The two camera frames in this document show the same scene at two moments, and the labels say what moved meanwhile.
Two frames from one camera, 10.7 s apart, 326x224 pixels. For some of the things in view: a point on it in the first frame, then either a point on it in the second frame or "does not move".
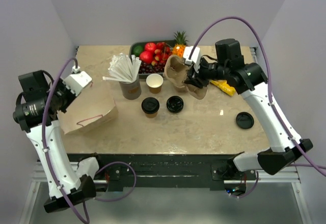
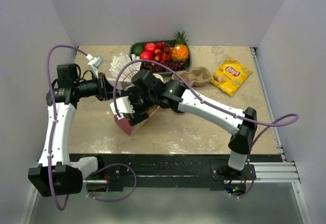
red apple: (150, 47) does not move
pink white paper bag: (91, 108) to (124, 123)
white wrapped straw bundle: (121, 68) does not move
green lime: (137, 50) does not move
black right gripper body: (207, 72) to (140, 102)
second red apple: (146, 57) does not move
